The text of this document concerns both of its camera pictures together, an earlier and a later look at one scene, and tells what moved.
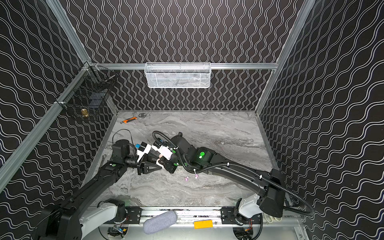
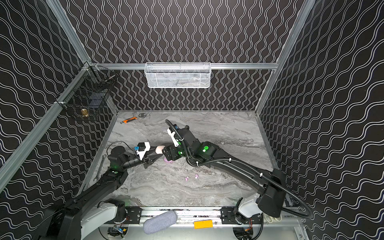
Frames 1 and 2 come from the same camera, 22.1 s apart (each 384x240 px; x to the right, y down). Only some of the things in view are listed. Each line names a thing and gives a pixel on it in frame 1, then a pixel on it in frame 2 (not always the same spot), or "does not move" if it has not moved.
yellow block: (203, 224) does not move
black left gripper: (141, 168) -> (147, 158)
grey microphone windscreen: (160, 222) does not move
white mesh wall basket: (178, 75) does not move
